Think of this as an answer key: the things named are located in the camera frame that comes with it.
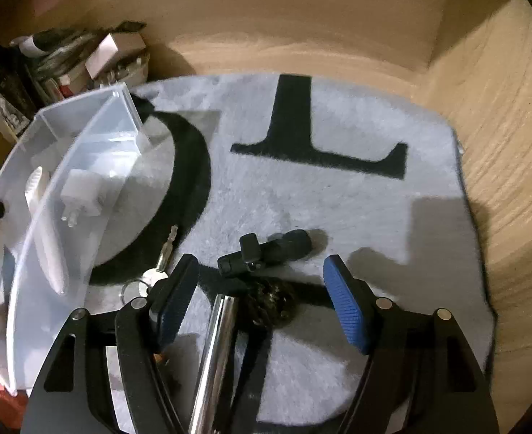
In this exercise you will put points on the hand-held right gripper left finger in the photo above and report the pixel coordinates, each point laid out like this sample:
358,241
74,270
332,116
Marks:
176,299

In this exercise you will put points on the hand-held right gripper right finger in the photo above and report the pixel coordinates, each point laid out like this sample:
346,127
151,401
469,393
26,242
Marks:
346,302

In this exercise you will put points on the shiny metal tube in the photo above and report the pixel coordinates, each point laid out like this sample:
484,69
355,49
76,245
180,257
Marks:
215,361

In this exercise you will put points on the clear plastic organizer box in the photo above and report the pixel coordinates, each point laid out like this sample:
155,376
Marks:
73,208

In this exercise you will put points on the black clip-on flashlight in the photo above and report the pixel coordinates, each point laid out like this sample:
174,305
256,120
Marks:
266,253

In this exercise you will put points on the white toothbrush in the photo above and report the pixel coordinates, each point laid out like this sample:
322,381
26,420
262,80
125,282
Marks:
44,230

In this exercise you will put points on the white power adapter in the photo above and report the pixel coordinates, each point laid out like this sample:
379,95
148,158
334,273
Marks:
81,194

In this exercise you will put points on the grey rug with black letters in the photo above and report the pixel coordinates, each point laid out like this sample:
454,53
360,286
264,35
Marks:
302,181

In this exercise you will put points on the pile of boxes and clutter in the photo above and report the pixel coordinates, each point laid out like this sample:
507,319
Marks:
62,68

